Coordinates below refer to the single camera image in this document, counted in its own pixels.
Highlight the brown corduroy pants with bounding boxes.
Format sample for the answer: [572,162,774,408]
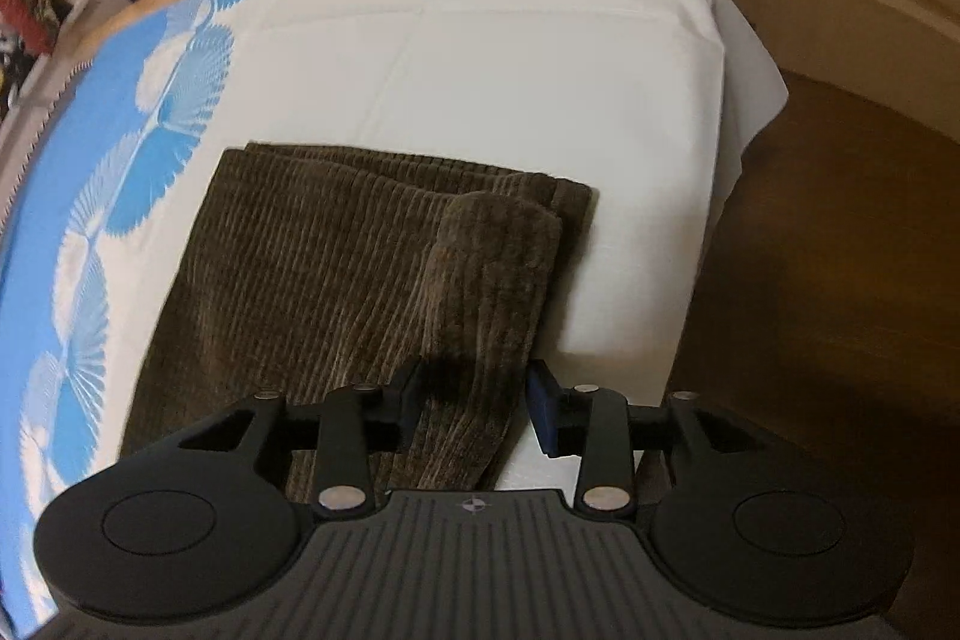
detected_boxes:
[122,145,592,492]

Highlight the blue and white bedsheet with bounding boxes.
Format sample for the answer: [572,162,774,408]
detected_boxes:
[2,0,788,637]

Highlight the dark red garment pile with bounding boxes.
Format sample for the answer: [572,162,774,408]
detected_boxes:
[0,0,73,117]

